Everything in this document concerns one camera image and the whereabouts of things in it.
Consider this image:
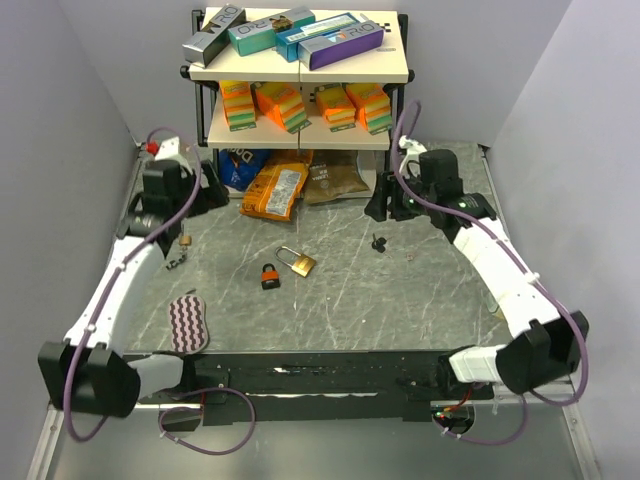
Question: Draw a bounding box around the black key bunch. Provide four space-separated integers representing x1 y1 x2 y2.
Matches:
371 234 387 254

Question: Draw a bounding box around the silver RiO box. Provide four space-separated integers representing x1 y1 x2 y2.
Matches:
182 4 246 67

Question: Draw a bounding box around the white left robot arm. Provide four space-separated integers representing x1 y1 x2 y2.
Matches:
38 135 228 421

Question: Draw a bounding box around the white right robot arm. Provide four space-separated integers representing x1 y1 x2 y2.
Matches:
365 137 589 399

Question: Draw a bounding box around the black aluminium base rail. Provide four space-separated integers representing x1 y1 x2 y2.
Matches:
47 349 576 426

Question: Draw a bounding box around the grey figurine keychain with keys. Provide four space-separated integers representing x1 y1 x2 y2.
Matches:
165 252 188 271

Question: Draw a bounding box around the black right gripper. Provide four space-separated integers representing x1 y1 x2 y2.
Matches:
363 170 435 223

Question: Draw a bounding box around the beige black shelf rack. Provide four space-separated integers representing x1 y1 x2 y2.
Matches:
179 6 416 199

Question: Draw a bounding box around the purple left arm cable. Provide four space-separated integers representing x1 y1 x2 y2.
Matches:
63 126 257 455

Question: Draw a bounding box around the teal RiO box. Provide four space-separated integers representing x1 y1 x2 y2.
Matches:
229 6 316 56

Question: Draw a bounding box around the orange potato chip bag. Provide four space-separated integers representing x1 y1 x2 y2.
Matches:
240 149 314 222

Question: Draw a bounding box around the sponge pack centre right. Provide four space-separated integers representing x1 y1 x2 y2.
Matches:
314 83 356 133

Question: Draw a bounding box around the orange black small padlock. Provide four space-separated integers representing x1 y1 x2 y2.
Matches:
261 263 281 290

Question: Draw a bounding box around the brown paper snack bag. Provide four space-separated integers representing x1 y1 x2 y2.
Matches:
303 150 368 205

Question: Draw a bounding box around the blue Doritos chip bag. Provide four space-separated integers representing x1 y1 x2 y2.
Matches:
219 148 271 192

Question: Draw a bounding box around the small brass padlock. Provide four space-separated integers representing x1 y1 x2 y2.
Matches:
179 235 192 248

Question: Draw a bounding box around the sponge pack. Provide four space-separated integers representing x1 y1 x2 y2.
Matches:
251 82 311 133
219 80 256 131
314 83 356 133
345 83 392 135

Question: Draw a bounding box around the large brass padlock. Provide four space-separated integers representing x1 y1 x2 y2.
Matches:
274 246 317 278

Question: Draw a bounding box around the blue teal box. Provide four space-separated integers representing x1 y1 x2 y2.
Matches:
275 13 362 62

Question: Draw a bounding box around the sponge pack far right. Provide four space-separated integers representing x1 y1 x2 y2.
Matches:
345 83 392 135

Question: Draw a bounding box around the sponge pack centre left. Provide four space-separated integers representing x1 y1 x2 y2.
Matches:
251 82 311 133

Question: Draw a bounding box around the purple RiO box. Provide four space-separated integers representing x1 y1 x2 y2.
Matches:
298 21 385 71

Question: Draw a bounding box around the purple striped sponge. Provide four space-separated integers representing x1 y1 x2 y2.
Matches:
168 294 209 354

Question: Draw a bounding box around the sponge pack far left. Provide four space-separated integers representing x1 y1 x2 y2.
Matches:
219 80 256 131

